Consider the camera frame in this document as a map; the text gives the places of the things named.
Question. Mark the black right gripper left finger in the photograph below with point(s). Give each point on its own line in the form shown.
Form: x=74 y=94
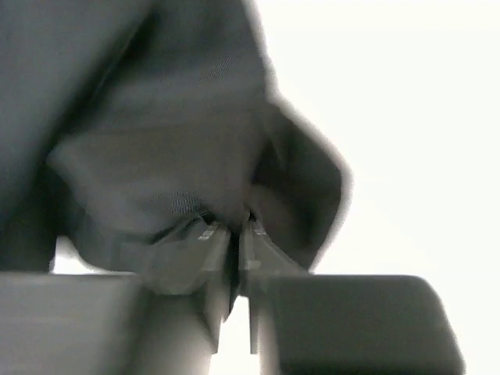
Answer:
x=113 y=324

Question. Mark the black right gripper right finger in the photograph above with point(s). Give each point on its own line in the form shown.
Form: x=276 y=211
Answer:
x=302 y=323

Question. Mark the black skirt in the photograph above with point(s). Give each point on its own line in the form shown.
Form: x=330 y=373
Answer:
x=128 y=126

